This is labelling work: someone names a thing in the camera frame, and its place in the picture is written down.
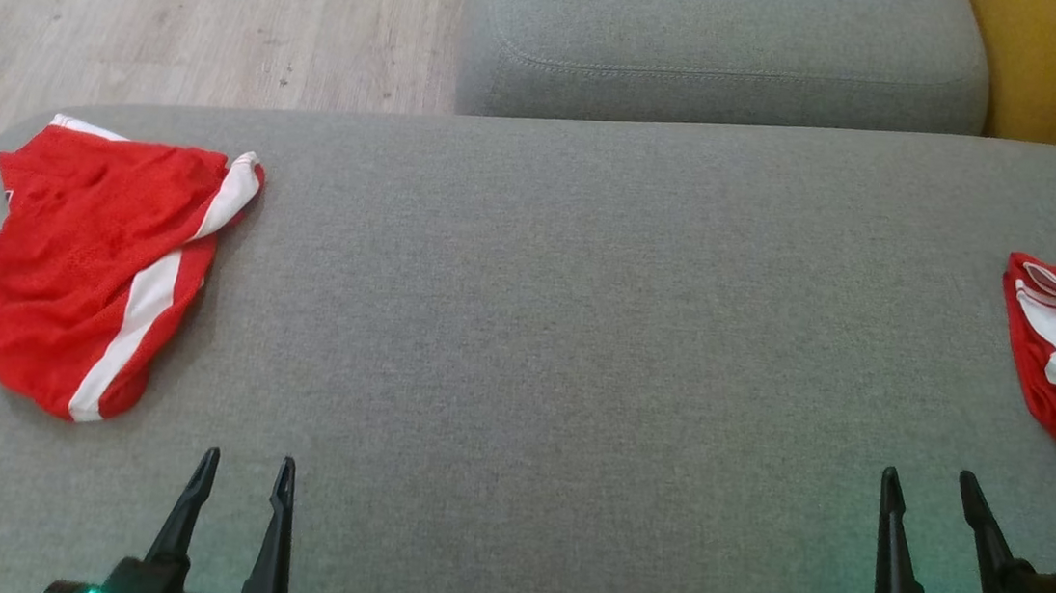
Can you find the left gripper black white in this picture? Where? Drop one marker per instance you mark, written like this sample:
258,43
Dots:
161,591

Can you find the red shorts with white stripes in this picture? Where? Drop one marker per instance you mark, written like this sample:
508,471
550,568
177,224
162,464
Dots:
75,272

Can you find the grey sofa seat cushion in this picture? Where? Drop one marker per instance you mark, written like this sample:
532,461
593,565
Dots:
561,358

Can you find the grey sofa cushion with seam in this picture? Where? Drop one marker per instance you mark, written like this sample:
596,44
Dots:
707,43

